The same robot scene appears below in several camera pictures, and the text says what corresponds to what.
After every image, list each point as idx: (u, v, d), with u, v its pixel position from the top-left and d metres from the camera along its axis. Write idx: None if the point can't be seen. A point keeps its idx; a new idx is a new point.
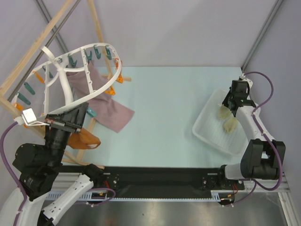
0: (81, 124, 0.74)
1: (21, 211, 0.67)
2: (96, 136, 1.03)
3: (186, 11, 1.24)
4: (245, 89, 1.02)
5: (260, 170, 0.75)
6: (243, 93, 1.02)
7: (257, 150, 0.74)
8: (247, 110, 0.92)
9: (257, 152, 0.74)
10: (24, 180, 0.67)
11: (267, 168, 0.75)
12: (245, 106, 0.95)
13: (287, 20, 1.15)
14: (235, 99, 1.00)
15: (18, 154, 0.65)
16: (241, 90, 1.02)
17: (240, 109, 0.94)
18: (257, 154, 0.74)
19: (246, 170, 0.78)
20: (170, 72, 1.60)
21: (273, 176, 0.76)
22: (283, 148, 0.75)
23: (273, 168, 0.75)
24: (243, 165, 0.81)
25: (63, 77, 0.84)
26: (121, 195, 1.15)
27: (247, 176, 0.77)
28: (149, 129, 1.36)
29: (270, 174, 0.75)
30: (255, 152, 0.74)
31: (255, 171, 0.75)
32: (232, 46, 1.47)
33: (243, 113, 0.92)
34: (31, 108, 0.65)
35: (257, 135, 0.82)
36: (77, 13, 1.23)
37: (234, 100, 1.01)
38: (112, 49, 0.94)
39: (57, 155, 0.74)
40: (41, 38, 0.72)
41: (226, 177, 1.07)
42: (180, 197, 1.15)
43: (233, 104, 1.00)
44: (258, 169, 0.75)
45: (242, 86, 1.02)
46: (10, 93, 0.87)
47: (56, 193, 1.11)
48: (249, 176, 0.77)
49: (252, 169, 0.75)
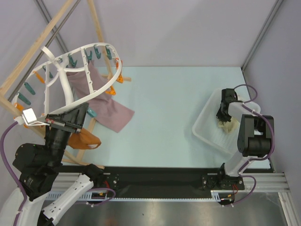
0: (81, 124, 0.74)
1: (21, 211, 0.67)
2: (96, 137, 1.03)
3: (186, 12, 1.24)
4: (233, 93, 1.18)
5: (257, 144, 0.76)
6: (232, 97, 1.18)
7: (248, 120, 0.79)
8: (238, 104, 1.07)
9: (250, 123, 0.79)
10: (24, 180, 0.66)
11: (263, 142, 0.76)
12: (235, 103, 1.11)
13: (286, 20, 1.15)
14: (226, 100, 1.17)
15: (18, 154, 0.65)
16: (230, 94, 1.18)
17: (231, 104, 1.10)
18: (250, 125, 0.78)
19: (242, 146, 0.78)
20: (169, 72, 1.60)
21: (268, 150, 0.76)
22: (272, 120, 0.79)
23: (268, 141, 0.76)
24: (240, 142, 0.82)
25: (63, 77, 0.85)
26: (121, 195, 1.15)
27: (243, 151, 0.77)
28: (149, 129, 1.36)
29: (266, 147, 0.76)
30: (248, 121, 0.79)
31: (250, 145, 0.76)
32: (232, 47, 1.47)
33: (235, 106, 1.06)
34: (30, 108, 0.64)
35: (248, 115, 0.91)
36: (77, 12, 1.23)
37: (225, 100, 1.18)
38: (113, 49, 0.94)
39: (58, 156, 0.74)
40: (42, 39, 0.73)
41: (226, 174, 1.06)
42: (180, 197, 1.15)
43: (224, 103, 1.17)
44: (254, 141, 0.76)
45: (231, 92, 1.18)
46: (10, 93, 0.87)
47: (57, 193, 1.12)
48: (246, 151, 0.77)
49: (248, 142, 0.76)
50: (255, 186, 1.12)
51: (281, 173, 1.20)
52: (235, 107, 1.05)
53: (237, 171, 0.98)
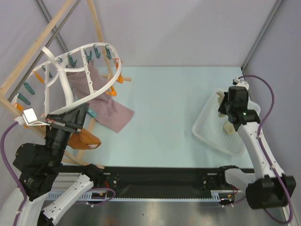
0: (81, 124, 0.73)
1: (21, 211, 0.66)
2: (96, 137, 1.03)
3: (186, 12, 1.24)
4: (245, 97, 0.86)
5: (269, 204, 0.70)
6: (243, 102, 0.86)
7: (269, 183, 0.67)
8: (249, 126, 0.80)
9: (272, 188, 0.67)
10: (24, 180, 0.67)
11: (275, 200, 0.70)
12: (249, 122, 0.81)
13: (286, 20, 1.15)
14: (236, 111, 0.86)
15: (18, 154, 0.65)
16: (241, 99, 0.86)
17: (243, 128, 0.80)
18: (267, 192, 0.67)
19: (254, 201, 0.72)
20: (169, 72, 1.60)
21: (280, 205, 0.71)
22: (292, 182, 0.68)
23: (281, 200, 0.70)
24: (249, 190, 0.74)
25: (63, 77, 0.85)
26: (121, 195, 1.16)
27: (254, 206, 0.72)
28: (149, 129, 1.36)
29: (277, 205, 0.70)
30: (268, 184, 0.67)
31: (263, 205, 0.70)
32: (232, 47, 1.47)
33: (247, 133, 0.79)
34: (31, 108, 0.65)
35: (265, 169, 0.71)
36: (77, 12, 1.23)
37: (234, 113, 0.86)
38: (113, 49, 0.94)
39: (58, 156, 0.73)
40: (42, 39, 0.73)
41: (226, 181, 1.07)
42: (180, 197, 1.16)
43: (234, 119, 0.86)
44: (267, 203, 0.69)
45: (242, 94, 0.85)
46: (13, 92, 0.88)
47: (56, 193, 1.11)
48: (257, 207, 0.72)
49: (261, 204, 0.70)
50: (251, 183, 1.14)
51: None
52: (247, 136, 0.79)
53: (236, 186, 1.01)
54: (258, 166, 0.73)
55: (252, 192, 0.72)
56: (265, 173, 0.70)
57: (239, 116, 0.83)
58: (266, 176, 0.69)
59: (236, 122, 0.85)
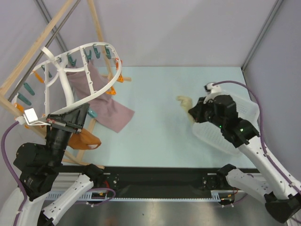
0: (81, 124, 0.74)
1: (21, 211, 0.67)
2: (96, 137, 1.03)
3: (186, 12, 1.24)
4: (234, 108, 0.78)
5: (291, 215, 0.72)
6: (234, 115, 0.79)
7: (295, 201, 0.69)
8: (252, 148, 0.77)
9: (297, 204, 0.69)
10: (24, 180, 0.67)
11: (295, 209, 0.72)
12: (251, 140, 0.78)
13: (286, 20, 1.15)
14: (232, 129, 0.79)
15: (19, 154, 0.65)
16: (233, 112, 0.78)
17: (250, 150, 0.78)
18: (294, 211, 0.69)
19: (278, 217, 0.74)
20: (169, 72, 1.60)
21: None
22: None
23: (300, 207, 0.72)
24: (271, 208, 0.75)
25: (63, 77, 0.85)
26: (121, 195, 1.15)
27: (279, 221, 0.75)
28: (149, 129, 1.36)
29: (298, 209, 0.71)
30: (293, 202, 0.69)
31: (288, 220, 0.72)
32: (232, 47, 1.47)
33: (254, 154, 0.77)
34: (31, 108, 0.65)
35: (286, 189, 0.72)
36: (77, 12, 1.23)
37: (230, 131, 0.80)
38: (113, 48, 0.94)
39: (58, 156, 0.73)
40: (42, 38, 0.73)
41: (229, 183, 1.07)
42: (180, 197, 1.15)
43: (233, 138, 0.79)
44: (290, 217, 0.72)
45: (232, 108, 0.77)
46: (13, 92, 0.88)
47: (56, 193, 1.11)
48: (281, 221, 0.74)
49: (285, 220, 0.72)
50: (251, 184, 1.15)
51: None
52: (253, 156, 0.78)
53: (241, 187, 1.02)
54: (277, 186, 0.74)
55: (274, 208, 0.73)
56: (288, 192, 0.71)
57: (238, 135, 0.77)
58: (290, 196, 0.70)
59: (236, 141, 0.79)
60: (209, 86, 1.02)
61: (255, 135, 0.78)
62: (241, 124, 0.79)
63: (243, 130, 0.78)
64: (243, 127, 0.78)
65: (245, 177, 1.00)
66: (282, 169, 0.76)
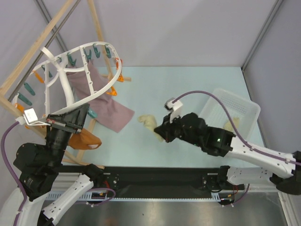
0: (81, 124, 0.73)
1: (21, 211, 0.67)
2: (97, 137, 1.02)
3: (186, 11, 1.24)
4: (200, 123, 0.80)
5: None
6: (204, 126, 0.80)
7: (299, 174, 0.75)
8: (236, 147, 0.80)
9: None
10: (24, 180, 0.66)
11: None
12: (233, 144, 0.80)
13: (286, 20, 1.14)
14: (212, 145, 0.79)
15: (19, 154, 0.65)
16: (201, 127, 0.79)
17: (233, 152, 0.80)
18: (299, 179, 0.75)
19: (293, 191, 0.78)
20: (169, 72, 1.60)
21: None
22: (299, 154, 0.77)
23: None
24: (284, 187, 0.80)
25: (63, 77, 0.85)
26: (121, 195, 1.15)
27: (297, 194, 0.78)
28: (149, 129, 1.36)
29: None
30: (298, 175, 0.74)
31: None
32: (232, 47, 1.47)
33: (239, 153, 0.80)
34: (32, 108, 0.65)
35: (286, 168, 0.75)
36: (77, 12, 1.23)
37: (211, 146, 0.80)
38: (112, 48, 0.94)
39: (58, 156, 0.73)
40: (41, 38, 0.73)
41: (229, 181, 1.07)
42: (179, 197, 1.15)
43: (217, 151, 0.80)
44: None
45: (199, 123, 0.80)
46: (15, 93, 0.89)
47: (57, 193, 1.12)
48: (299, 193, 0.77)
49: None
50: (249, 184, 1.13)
51: None
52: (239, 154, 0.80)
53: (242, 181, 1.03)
54: (279, 169, 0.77)
55: (289, 189, 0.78)
56: (289, 170, 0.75)
57: (220, 147, 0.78)
58: (293, 171, 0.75)
59: (221, 152, 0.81)
60: (170, 104, 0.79)
61: (233, 136, 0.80)
62: (216, 134, 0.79)
63: (220, 139, 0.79)
64: (220, 136, 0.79)
65: (243, 172, 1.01)
66: (272, 152, 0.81)
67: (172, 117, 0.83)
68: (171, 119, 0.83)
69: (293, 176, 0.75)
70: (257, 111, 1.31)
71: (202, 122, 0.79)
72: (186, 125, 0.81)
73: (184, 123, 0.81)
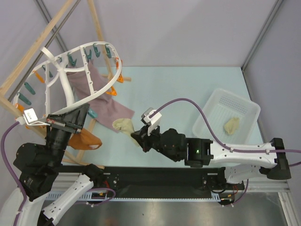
0: (81, 124, 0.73)
1: (21, 212, 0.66)
2: (97, 137, 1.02)
3: (186, 11, 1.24)
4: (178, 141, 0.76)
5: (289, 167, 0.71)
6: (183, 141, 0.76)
7: (282, 161, 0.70)
8: (217, 153, 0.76)
9: (284, 161, 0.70)
10: (24, 180, 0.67)
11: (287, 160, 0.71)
12: (213, 150, 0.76)
13: (286, 20, 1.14)
14: (193, 157, 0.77)
15: (19, 154, 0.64)
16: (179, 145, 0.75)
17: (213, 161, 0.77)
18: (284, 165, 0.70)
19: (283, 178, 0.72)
20: (169, 72, 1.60)
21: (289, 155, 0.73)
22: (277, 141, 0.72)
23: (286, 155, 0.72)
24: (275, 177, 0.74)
25: (64, 77, 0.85)
26: (121, 195, 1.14)
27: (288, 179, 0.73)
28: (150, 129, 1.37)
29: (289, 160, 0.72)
30: (281, 163, 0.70)
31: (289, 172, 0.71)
32: (232, 47, 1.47)
33: (222, 158, 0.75)
34: (31, 108, 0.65)
35: (269, 159, 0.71)
36: (77, 12, 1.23)
37: (193, 159, 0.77)
38: (113, 48, 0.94)
39: (58, 156, 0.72)
40: (41, 38, 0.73)
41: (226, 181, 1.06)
42: (180, 197, 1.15)
43: (200, 163, 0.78)
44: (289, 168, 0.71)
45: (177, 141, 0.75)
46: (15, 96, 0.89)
47: (57, 193, 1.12)
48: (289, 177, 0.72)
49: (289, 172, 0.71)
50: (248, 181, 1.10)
51: None
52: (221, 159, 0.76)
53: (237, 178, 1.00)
54: (262, 162, 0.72)
55: (280, 178, 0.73)
56: (272, 160, 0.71)
57: (201, 158, 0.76)
58: (276, 160, 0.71)
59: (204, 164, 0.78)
60: (147, 119, 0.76)
61: (210, 143, 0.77)
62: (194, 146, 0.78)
63: (199, 150, 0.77)
64: (198, 147, 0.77)
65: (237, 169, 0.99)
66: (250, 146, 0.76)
67: (149, 131, 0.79)
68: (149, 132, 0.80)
69: (277, 165, 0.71)
70: (257, 111, 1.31)
71: (181, 136, 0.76)
72: (169, 144, 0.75)
73: (166, 142, 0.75)
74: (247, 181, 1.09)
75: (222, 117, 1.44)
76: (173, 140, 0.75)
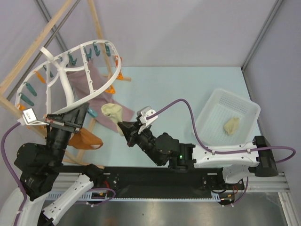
0: (81, 124, 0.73)
1: (21, 211, 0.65)
2: (98, 137, 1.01)
3: (186, 11, 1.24)
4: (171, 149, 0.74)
5: (273, 162, 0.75)
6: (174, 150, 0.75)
7: (265, 159, 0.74)
8: (201, 156, 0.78)
9: (266, 158, 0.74)
10: (25, 180, 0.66)
11: (270, 157, 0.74)
12: (195, 154, 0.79)
13: (285, 20, 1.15)
14: (177, 163, 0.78)
15: (19, 154, 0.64)
16: (172, 150, 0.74)
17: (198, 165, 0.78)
18: (267, 163, 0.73)
19: (271, 173, 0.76)
20: (169, 72, 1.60)
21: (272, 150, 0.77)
22: (257, 140, 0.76)
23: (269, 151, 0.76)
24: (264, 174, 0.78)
25: (64, 77, 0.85)
26: (121, 195, 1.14)
27: (275, 173, 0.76)
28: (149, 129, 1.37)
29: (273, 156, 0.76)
30: (264, 160, 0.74)
31: (274, 166, 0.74)
32: (232, 47, 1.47)
33: (205, 161, 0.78)
34: (30, 108, 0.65)
35: (250, 157, 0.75)
36: (77, 12, 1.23)
37: (178, 165, 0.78)
38: (112, 46, 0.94)
39: (59, 155, 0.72)
40: (41, 38, 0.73)
41: (225, 181, 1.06)
42: (180, 197, 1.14)
43: (185, 169, 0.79)
44: (273, 163, 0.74)
45: (172, 146, 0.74)
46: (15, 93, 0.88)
47: (57, 193, 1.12)
48: (276, 172, 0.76)
49: (274, 165, 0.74)
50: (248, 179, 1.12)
51: (281, 173, 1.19)
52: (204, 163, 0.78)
53: (233, 178, 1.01)
54: (245, 161, 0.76)
55: (266, 173, 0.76)
56: (254, 158, 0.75)
57: (185, 163, 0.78)
58: (258, 159, 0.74)
59: (189, 170, 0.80)
60: (144, 120, 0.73)
61: (193, 147, 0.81)
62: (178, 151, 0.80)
63: (182, 156, 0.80)
64: (181, 153, 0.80)
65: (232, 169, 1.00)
66: (232, 146, 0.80)
67: (142, 129, 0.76)
68: (140, 130, 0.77)
69: (259, 163, 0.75)
70: (257, 111, 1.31)
71: (176, 142, 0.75)
72: (165, 149, 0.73)
73: (162, 147, 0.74)
74: (247, 181, 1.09)
75: (222, 117, 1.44)
76: (168, 145, 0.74)
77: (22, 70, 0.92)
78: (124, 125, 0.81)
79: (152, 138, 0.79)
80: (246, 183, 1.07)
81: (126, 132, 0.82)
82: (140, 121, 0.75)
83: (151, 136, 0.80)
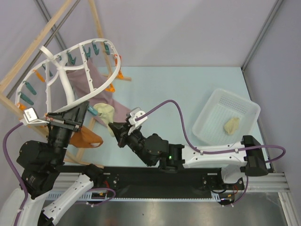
0: (81, 122, 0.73)
1: (22, 210, 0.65)
2: (97, 136, 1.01)
3: (186, 11, 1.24)
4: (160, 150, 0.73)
5: (262, 162, 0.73)
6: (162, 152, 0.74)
7: (252, 159, 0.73)
8: (189, 156, 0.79)
9: (254, 158, 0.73)
10: (26, 178, 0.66)
11: (258, 157, 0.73)
12: (184, 155, 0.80)
13: (285, 20, 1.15)
14: (167, 164, 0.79)
15: (22, 151, 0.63)
16: (161, 151, 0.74)
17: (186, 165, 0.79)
18: (254, 162, 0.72)
19: (259, 173, 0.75)
20: (169, 72, 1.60)
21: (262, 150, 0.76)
22: (245, 140, 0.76)
23: (258, 151, 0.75)
24: (253, 174, 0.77)
25: (64, 76, 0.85)
26: (121, 195, 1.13)
27: (265, 173, 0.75)
28: (145, 129, 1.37)
29: (263, 156, 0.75)
30: (251, 160, 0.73)
31: (262, 166, 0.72)
32: (232, 47, 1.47)
33: (194, 161, 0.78)
34: (31, 107, 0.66)
35: (238, 157, 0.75)
36: (77, 12, 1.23)
37: (167, 165, 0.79)
38: (111, 45, 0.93)
39: (60, 154, 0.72)
40: (41, 36, 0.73)
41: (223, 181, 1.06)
42: (180, 197, 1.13)
43: (174, 169, 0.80)
44: (262, 163, 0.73)
45: (161, 147, 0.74)
46: (14, 92, 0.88)
47: (57, 193, 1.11)
48: (265, 172, 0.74)
49: (263, 165, 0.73)
50: (248, 178, 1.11)
51: (281, 173, 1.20)
52: (194, 163, 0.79)
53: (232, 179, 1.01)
54: (232, 161, 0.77)
55: (256, 173, 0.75)
56: (241, 158, 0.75)
57: (175, 164, 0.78)
58: (245, 158, 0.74)
59: (178, 170, 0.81)
60: (133, 121, 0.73)
61: (182, 148, 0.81)
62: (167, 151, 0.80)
63: (172, 157, 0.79)
64: (171, 154, 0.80)
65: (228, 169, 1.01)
66: (221, 146, 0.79)
67: (131, 130, 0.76)
68: (130, 131, 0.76)
69: (247, 163, 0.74)
70: (257, 111, 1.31)
71: (165, 143, 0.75)
72: (154, 150, 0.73)
73: (152, 148, 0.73)
74: (247, 182, 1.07)
75: (222, 117, 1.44)
76: (157, 145, 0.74)
77: (22, 69, 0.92)
78: (114, 126, 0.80)
79: (142, 139, 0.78)
80: (246, 183, 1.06)
81: (116, 133, 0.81)
82: (130, 122, 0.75)
83: (141, 137, 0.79)
